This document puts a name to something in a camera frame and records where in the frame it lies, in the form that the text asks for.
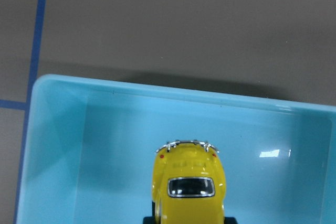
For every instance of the yellow beetle toy car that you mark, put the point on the yellow beetle toy car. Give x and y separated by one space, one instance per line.
188 183

